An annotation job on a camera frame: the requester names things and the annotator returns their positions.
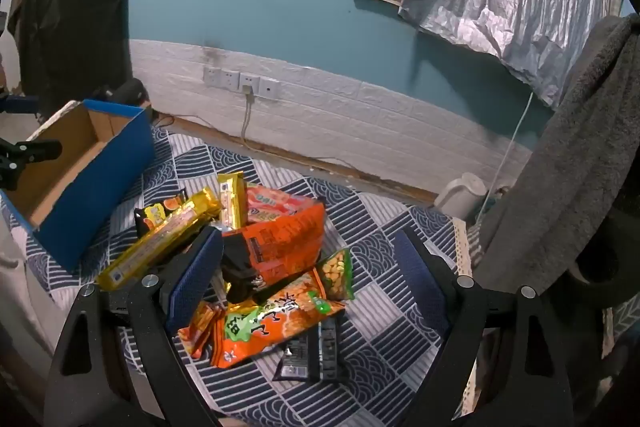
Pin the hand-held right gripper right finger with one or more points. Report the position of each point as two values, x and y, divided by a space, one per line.
421 279

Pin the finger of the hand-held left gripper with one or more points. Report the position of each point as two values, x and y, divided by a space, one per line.
42 150

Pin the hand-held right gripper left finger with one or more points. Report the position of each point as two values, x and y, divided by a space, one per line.
194 279

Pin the long yellow biscuit packet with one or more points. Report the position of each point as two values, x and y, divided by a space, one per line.
150 242

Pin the blue cardboard box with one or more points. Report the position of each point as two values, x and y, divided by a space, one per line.
100 187

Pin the small black orange snack packet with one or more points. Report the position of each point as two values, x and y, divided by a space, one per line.
155 212

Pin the black white-print noodle packet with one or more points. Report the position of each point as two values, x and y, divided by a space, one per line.
310 352

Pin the blue bar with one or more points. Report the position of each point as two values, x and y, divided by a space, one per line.
17 103

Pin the blue white patterned blanket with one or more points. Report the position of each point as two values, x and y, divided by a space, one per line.
390 217

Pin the green peanut packet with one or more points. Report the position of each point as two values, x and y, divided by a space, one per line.
335 274

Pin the short yellow snack packet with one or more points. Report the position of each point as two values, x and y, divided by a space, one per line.
232 199

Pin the large orange green snack packet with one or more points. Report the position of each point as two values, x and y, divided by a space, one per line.
270 327

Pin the white electric kettle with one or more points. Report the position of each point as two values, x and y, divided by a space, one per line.
460 197

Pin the large orange snack bag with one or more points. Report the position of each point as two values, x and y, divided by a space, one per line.
285 242

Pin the black cylinder speaker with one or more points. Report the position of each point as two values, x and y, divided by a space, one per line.
125 92

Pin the red snack packet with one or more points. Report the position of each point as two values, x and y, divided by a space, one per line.
272 202

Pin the black hanging cloth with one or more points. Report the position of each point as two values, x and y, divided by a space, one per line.
75 7

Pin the grey towel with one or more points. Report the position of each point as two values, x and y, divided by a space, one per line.
575 157

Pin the white wall socket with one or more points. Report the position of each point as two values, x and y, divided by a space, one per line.
250 82
230 79
212 76
270 88

